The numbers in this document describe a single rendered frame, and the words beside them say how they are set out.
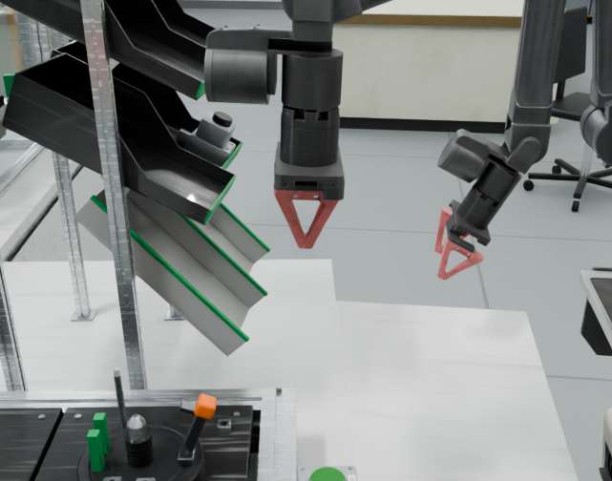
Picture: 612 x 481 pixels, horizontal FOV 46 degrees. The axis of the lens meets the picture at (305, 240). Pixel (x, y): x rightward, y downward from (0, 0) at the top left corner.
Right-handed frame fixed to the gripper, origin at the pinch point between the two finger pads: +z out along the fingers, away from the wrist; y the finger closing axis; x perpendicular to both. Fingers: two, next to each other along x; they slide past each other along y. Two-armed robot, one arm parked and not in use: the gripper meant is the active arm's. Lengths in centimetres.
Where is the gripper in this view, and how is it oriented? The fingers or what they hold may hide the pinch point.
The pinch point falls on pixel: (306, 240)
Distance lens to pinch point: 75.6
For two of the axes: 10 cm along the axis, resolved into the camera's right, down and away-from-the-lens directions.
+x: 10.0, 0.3, 0.2
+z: -0.4, 9.0, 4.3
